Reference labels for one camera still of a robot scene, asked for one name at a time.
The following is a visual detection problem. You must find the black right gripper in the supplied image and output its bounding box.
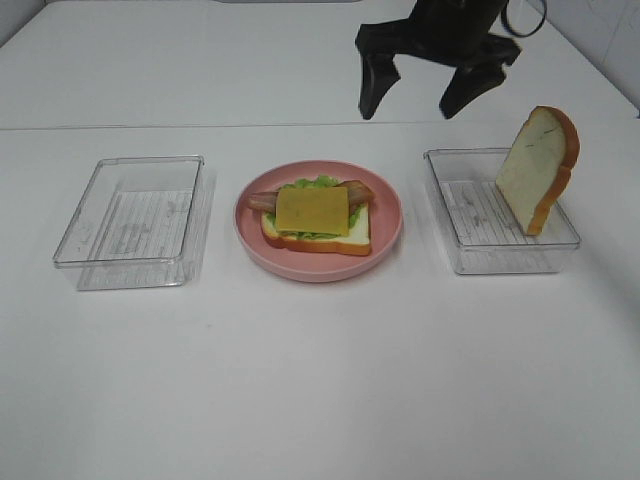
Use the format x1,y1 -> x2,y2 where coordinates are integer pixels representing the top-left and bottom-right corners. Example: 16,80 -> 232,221
356,1 -> 521,120

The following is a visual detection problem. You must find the bacon strip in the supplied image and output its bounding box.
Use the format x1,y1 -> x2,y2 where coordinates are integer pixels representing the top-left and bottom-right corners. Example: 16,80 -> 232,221
247,191 -> 278,213
339,180 -> 375,207

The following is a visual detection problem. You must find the bread slice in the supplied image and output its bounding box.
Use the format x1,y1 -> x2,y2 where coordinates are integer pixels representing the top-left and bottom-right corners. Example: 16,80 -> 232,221
495,106 -> 580,236
260,203 -> 372,256

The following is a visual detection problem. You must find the yellow cheese slice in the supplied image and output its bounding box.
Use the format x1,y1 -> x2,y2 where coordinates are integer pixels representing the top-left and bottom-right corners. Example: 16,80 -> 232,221
275,187 -> 349,236

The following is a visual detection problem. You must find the pink round plate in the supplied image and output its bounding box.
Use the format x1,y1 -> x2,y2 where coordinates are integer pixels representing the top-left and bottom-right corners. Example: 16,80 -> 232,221
234,160 -> 403,283

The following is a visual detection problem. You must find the clear plastic tray right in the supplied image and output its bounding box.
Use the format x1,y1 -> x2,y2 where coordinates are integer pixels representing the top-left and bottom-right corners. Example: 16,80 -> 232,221
424,148 -> 581,275

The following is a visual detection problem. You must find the clear plastic tray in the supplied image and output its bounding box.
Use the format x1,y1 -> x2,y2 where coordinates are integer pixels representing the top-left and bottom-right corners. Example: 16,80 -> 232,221
424,148 -> 581,275
52,155 -> 215,291

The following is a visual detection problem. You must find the clear plastic tray left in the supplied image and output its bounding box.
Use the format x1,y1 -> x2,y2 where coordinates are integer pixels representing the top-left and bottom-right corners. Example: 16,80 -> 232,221
52,155 -> 215,291

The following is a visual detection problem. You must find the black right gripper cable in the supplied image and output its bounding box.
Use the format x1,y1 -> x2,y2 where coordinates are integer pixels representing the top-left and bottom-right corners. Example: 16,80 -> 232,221
499,0 -> 548,38

